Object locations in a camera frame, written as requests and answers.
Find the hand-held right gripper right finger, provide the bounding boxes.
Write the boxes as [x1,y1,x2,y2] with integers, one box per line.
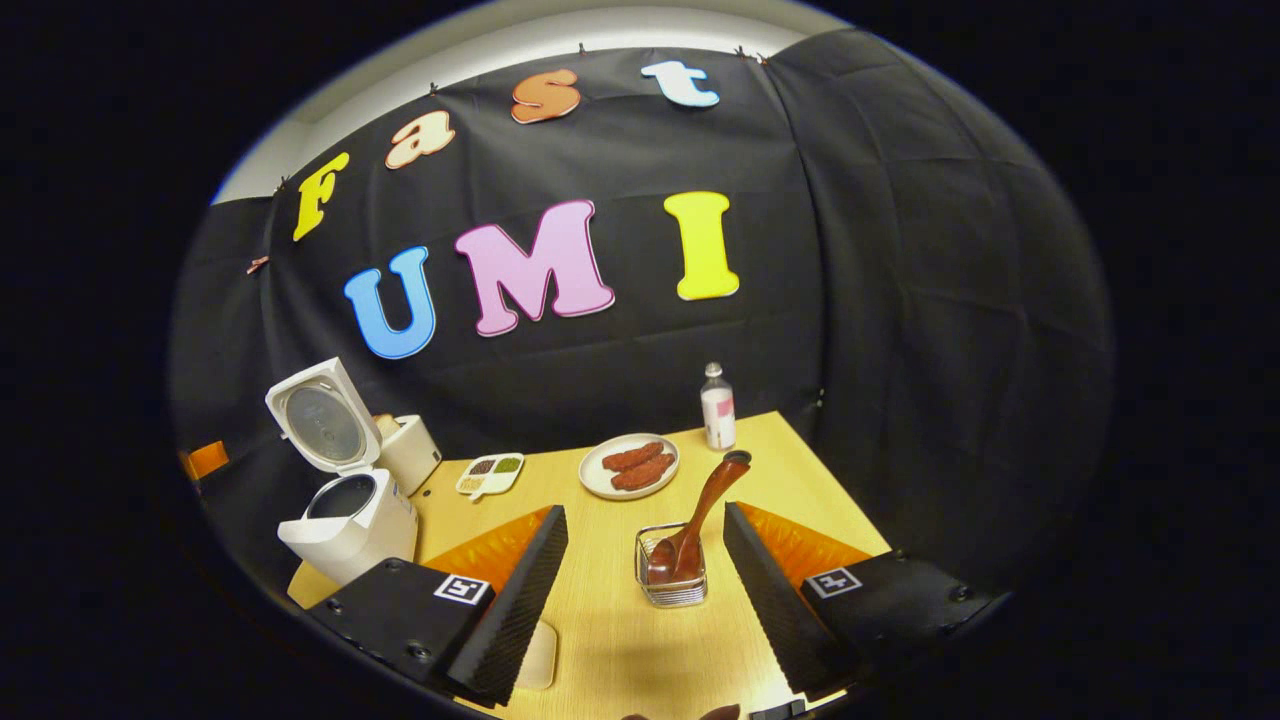
[722,500,1001,701]

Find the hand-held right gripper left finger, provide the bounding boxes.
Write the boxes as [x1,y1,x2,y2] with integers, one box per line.
[305,505,571,709]

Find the metal wire chopstick holder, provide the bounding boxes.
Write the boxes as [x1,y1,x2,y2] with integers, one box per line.
[635,522,709,609]

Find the brown wooden spoon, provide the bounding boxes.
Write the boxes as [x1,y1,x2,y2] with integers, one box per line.
[647,450,753,586]

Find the white rice cooker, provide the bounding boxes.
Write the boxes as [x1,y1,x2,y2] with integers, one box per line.
[265,357,421,587]

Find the white divided grain dish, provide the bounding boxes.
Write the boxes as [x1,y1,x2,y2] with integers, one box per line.
[456,453,525,501]

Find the white round plate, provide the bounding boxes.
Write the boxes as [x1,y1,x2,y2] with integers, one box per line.
[579,432,681,501]

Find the white toaster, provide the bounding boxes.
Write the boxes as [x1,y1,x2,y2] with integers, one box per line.
[375,413,443,496]

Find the red sausage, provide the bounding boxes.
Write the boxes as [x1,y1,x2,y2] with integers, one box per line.
[610,453,677,492]
[602,441,665,472]

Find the small pink label bottle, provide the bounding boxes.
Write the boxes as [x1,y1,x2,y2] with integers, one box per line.
[700,362,738,452]

